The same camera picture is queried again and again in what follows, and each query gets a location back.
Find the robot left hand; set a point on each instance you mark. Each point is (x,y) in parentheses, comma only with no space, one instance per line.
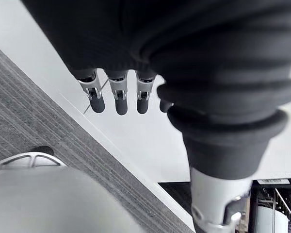
(208,72)

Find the white cup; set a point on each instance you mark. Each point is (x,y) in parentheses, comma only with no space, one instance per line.
(271,221)

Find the dishwasher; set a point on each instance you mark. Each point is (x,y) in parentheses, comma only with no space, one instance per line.
(276,184)

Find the robot left silver leg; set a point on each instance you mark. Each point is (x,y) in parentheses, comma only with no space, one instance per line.
(51,201)

